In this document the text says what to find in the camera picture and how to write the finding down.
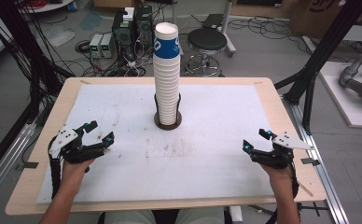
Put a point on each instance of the stack of white cups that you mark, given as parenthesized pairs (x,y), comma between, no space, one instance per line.
(167,90)

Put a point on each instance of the black round stool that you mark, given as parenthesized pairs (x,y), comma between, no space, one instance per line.
(207,39)

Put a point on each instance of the black tape strip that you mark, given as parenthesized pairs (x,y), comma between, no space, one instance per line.
(310,161)
(30,165)

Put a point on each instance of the person's right hand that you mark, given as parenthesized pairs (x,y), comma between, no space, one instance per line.
(277,175)

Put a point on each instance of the aluminium floor rail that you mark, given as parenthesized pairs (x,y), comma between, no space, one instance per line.
(5,158)
(322,174)

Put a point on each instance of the white stand pole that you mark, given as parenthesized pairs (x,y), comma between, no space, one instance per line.
(227,28)

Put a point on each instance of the person's left hand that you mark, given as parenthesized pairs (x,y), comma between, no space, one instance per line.
(74,171)

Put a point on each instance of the grey power supply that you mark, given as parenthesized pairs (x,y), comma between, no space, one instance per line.
(95,45)
(107,45)

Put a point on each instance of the white table mat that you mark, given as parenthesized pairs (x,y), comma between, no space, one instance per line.
(185,161)

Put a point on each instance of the black metal frame post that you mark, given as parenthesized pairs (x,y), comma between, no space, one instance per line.
(30,49)
(322,49)

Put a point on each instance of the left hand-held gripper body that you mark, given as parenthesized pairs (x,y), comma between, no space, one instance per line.
(76,152)

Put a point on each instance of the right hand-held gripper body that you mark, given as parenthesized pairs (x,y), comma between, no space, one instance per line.
(278,152)

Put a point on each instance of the person's right leg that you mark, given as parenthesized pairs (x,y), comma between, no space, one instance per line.
(201,216)

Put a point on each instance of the black computer tower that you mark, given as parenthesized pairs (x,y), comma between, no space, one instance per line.
(123,34)
(144,25)

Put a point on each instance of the white floor platform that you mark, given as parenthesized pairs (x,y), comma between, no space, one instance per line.
(347,102)

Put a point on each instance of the brown cardboard box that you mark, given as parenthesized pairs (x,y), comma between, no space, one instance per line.
(313,17)

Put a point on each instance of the light wooden table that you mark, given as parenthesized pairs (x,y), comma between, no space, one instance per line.
(281,102)

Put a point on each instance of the small white box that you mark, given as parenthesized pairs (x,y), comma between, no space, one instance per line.
(128,14)

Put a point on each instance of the person's leg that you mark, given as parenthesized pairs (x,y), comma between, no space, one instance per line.
(129,217)
(201,216)

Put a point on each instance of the dark round cup holder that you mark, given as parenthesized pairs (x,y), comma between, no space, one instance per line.
(168,125)

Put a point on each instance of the person's left leg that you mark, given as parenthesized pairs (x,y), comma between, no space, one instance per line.
(129,217)

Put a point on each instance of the thin wooden stick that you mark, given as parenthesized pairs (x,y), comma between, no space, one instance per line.
(306,189)

